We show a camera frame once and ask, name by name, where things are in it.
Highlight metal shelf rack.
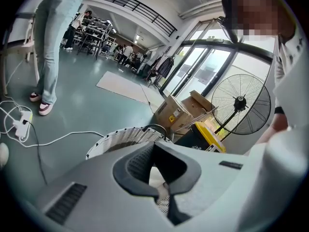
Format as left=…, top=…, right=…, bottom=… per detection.
left=73, top=17, right=114, bottom=60

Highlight coat rack with dark clothes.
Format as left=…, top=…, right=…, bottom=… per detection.
left=144, top=54, right=176, bottom=84

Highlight black bin with yellow lid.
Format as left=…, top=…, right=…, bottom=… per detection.
left=174, top=121, right=227, bottom=154

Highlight open cardboard box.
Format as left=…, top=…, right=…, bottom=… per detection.
left=181, top=90, right=219, bottom=120

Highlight large black industrial fan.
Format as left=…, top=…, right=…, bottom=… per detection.
left=211, top=73, right=272, bottom=136

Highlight black head-worn camera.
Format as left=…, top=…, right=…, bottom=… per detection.
left=217, top=15, right=242, bottom=44

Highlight white clothes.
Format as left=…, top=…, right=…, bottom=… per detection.
left=148, top=166, right=170, bottom=196

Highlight black balcony railing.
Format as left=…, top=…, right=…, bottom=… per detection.
left=85, top=0, right=178, bottom=37

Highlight person's white top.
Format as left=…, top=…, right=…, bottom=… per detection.
left=272, top=20, right=309, bottom=135

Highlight white round object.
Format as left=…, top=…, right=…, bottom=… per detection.
left=0, top=143, right=10, bottom=170

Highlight large white floor board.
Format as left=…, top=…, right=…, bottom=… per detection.
left=96, top=71, right=149, bottom=104

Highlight small standing fan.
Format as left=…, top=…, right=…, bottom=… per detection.
left=141, top=50, right=153, bottom=78

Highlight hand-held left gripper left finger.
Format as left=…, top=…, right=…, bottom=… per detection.
left=112, top=143, right=159, bottom=198

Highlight long white power cable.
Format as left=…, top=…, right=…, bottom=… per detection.
left=23, top=130, right=106, bottom=149

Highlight person's left forearm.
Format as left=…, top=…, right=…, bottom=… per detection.
left=255, top=106, right=290, bottom=145

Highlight white mesh laundry basket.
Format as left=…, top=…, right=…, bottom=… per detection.
left=85, top=123, right=175, bottom=160

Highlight white power strip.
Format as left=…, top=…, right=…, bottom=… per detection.
left=13, top=111, right=33, bottom=139

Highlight light wooden chair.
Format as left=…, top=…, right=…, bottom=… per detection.
left=0, top=12, right=41, bottom=95

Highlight black power cable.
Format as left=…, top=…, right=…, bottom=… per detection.
left=24, top=120, right=48, bottom=186

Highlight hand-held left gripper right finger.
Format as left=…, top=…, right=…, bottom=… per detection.
left=154, top=141, right=202, bottom=226

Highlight large cardboard box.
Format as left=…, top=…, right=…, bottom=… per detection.
left=154, top=95, right=194, bottom=132

